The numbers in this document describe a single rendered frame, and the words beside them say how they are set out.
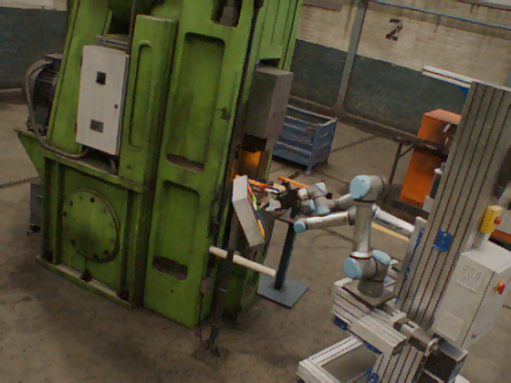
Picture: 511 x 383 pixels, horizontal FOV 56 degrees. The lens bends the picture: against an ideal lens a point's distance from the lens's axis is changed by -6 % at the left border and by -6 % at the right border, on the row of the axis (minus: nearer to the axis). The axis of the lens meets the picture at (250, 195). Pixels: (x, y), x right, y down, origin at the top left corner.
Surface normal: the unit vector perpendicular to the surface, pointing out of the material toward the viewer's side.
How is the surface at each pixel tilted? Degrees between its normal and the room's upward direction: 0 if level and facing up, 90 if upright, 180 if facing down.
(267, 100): 90
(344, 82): 90
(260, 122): 90
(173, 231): 90
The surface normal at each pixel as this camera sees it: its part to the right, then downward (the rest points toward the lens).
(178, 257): -0.40, 0.27
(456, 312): -0.74, 0.12
